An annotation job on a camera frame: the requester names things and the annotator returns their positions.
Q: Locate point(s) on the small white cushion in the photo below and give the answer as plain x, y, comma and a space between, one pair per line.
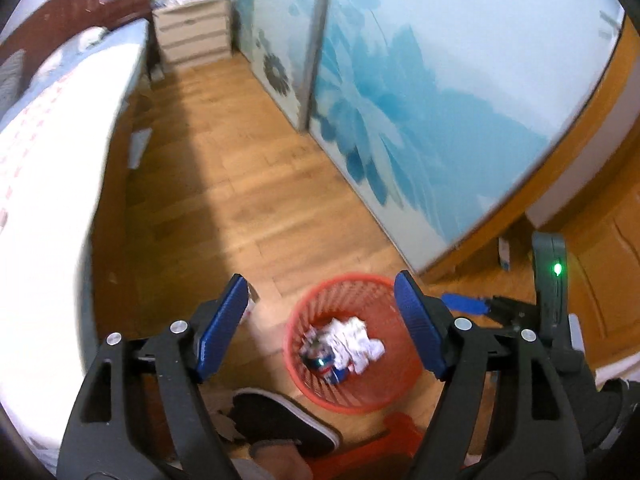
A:
90, 37

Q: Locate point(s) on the white paper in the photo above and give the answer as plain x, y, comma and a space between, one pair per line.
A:
355, 340

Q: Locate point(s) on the person's black shoe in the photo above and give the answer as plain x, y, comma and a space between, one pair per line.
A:
285, 417

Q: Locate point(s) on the grey flat box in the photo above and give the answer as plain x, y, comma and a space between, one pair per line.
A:
137, 146

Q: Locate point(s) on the small white blue box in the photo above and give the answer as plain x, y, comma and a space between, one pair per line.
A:
505, 255

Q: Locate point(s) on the bed with blue sheet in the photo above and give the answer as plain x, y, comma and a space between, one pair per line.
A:
125, 55

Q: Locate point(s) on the small white carton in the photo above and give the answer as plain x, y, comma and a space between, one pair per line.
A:
250, 305

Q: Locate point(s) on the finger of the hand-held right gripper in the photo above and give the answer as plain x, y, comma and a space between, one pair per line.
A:
470, 305

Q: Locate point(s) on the white pillow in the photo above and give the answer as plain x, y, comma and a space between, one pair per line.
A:
50, 67

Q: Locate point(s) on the blue snack wrapper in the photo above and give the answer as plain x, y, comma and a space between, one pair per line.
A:
325, 362

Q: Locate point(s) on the striped grey pillow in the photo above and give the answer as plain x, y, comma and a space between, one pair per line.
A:
11, 80

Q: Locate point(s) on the cream nightstand with drawers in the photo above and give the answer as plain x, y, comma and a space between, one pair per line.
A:
192, 30

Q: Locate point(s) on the sliding glass door blue flowers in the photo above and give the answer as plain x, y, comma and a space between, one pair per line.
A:
410, 85

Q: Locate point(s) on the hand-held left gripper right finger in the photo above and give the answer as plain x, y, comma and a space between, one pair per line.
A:
420, 330

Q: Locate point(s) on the red plastic mesh basket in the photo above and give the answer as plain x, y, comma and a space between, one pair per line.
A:
345, 350

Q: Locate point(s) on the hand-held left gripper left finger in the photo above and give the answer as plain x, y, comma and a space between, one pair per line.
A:
220, 330

